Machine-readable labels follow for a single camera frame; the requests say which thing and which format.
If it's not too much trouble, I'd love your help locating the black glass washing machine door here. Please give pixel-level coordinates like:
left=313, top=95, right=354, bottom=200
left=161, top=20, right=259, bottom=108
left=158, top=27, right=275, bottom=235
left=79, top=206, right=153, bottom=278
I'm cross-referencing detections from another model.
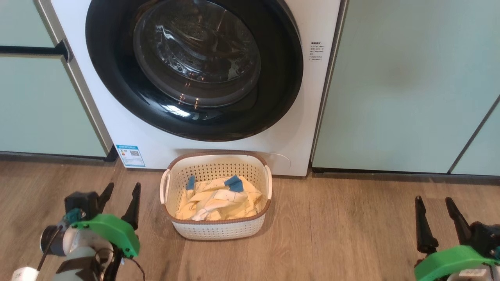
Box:
left=85, top=0, right=304, bottom=142

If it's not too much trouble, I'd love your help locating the white perforated laundry basket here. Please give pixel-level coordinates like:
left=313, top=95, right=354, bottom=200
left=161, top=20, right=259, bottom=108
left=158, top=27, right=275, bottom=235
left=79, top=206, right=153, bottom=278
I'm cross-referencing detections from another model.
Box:
left=159, top=150, right=273, bottom=240

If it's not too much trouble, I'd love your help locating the white paper cable tag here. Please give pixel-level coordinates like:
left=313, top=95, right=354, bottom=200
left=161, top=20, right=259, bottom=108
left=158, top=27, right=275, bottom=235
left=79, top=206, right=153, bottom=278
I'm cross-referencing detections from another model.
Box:
left=12, top=267, right=40, bottom=281

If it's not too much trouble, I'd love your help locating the white front-load washing machine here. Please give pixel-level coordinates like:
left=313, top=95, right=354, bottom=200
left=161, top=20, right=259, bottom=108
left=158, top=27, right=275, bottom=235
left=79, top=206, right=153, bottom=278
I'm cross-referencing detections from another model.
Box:
left=37, top=0, right=346, bottom=177

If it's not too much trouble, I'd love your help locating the pale yellow garment blue trim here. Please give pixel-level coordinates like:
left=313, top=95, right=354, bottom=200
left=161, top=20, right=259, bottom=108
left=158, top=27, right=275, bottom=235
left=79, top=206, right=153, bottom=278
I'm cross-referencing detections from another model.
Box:
left=176, top=175, right=263, bottom=222

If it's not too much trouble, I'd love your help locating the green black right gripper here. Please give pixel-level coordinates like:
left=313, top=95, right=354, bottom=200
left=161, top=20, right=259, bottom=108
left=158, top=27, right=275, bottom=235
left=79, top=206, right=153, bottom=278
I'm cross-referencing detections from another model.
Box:
left=414, top=196, right=500, bottom=281

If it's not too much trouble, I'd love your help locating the thin dark red wire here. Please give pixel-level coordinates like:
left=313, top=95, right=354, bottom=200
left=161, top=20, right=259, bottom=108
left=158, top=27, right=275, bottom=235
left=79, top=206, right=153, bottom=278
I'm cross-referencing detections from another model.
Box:
left=124, top=256, right=146, bottom=281

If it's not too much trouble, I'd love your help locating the blue energy label sticker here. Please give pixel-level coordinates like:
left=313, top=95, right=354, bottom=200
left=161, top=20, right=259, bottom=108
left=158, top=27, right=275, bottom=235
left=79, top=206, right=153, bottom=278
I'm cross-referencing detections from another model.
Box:
left=116, top=144, right=146, bottom=168

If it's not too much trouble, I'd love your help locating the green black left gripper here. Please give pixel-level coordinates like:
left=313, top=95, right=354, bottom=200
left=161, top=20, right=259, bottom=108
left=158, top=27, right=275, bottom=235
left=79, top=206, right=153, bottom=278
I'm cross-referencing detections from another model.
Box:
left=71, top=182, right=142, bottom=281

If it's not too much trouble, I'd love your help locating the pale green cabinet door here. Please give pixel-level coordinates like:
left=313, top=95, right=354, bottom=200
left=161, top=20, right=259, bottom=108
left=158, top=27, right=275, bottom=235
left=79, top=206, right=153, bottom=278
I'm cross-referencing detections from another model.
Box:
left=450, top=101, right=500, bottom=176
left=0, top=0, right=56, bottom=48
left=0, top=55, right=109, bottom=159
left=312, top=0, right=500, bottom=174

